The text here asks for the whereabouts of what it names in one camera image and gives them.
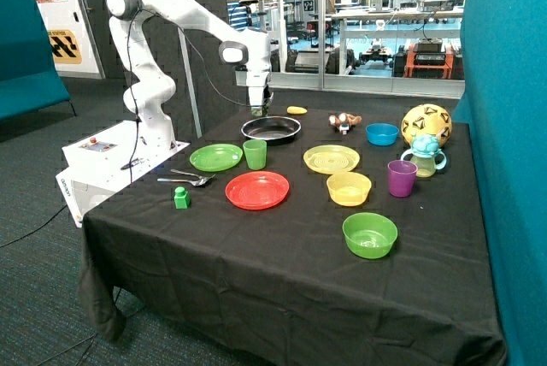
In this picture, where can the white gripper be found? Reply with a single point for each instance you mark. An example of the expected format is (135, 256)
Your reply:
(257, 83)

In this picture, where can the green toy capsicum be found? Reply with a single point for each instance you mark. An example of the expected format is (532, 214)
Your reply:
(261, 112)

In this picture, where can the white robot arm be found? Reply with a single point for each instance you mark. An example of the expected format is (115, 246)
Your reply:
(250, 47)

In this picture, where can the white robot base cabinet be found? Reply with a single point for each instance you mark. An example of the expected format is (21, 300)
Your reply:
(106, 162)

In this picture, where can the green plastic plate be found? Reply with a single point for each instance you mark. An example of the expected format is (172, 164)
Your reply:
(216, 157)

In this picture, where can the yellow plastic plate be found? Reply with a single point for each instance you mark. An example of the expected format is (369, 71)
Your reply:
(331, 159)

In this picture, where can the red plastic plate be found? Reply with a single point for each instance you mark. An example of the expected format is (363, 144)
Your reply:
(258, 190)

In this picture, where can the black frying pan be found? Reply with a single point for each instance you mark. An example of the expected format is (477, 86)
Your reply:
(273, 129)

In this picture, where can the yellow toy lemon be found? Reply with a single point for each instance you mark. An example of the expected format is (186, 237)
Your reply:
(296, 110)

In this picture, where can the green plastic cup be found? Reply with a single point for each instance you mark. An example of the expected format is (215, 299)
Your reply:
(255, 151)

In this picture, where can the brown plush toy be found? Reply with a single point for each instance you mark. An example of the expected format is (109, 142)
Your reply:
(344, 122)

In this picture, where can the metal spoon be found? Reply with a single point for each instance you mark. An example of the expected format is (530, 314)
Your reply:
(196, 183)

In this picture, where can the yellow plastic bowl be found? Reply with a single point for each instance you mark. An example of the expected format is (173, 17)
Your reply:
(348, 188)

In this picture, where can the green toy block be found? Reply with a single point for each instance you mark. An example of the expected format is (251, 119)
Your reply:
(182, 198)

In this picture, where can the blue plastic bowl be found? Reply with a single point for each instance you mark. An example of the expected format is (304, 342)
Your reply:
(382, 134)

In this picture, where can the black tablecloth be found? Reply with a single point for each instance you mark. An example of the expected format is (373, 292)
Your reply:
(281, 283)

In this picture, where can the purple plastic cup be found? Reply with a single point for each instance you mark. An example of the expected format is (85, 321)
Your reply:
(401, 178)

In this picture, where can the yellow black soccer ball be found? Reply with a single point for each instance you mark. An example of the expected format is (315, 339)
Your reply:
(427, 118)

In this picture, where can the green plastic bowl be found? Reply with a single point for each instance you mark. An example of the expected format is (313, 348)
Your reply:
(369, 235)

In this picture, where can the blue lidded sippy cup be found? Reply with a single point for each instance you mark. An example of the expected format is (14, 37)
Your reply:
(425, 152)

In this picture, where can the yellow black hazard sign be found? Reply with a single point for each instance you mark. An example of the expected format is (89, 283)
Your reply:
(64, 46)

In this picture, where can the teal sofa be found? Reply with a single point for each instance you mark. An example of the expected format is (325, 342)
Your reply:
(29, 80)

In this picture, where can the teal partition panel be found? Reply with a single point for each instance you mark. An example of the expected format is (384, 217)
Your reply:
(504, 103)

